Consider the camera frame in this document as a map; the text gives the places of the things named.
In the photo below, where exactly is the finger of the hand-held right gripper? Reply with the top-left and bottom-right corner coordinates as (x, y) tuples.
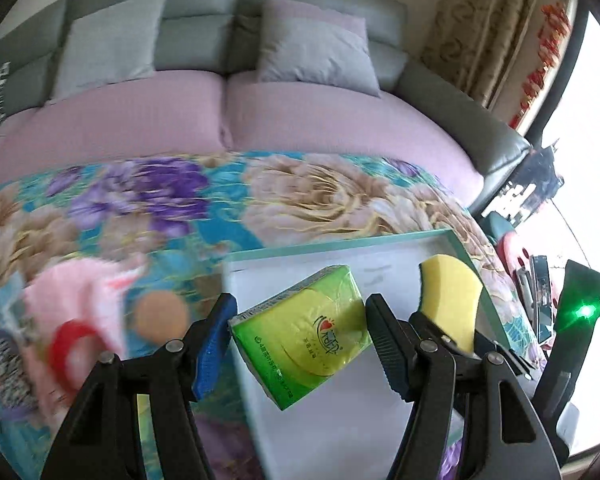
(410, 311), (475, 358)
(475, 332), (531, 378)

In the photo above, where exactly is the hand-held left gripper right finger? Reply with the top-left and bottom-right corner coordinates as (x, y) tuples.
(365, 294), (563, 480)

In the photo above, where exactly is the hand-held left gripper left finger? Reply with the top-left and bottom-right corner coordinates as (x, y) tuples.
(40, 292), (238, 480)

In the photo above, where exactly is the yellow sponge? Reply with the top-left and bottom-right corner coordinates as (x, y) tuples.
(418, 255), (484, 356)

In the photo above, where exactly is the green tissue pack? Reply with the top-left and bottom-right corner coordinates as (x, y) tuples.
(228, 265), (373, 411)

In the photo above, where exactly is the white box with teal rim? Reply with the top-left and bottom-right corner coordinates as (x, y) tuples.
(223, 229), (511, 480)

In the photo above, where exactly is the beige makeup sponge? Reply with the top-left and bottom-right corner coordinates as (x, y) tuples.
(134, 292), (190, 347)

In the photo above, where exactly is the black flat device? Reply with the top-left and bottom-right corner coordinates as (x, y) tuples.
(517, 255), (553, 346)

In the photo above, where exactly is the red round object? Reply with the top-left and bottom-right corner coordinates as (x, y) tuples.
(497, 234), (531, 281)

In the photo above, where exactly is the pink cloth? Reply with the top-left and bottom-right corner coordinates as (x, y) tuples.
(22, 252), (148, 411)

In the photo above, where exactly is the red tape roll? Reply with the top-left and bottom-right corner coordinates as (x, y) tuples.
(49, 321), (112, 391)

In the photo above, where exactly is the dark side table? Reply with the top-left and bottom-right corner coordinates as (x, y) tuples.
(480, 142), (566, 226)

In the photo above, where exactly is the floral blanket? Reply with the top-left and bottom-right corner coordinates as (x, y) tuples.
(0, 152), (551, 480)

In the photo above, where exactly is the zebra print cloth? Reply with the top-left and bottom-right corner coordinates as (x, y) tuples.
(0, 330), (36, 401)

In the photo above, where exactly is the pink sofa cover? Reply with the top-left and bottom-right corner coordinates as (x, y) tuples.
(0, 67), (483, 201)

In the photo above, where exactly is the red window decoration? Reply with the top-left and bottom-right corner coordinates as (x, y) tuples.
(510, 2), (573, 128)

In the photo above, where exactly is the beige patterned curtain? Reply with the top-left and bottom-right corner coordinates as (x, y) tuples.
(420, 0), (571, 111)

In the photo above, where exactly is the lilac grey pillow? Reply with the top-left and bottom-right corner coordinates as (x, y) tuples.
(255, 0), (383, 98)

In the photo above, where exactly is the grey sofa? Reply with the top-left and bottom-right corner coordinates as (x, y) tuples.
(0, 0), (533, 201)

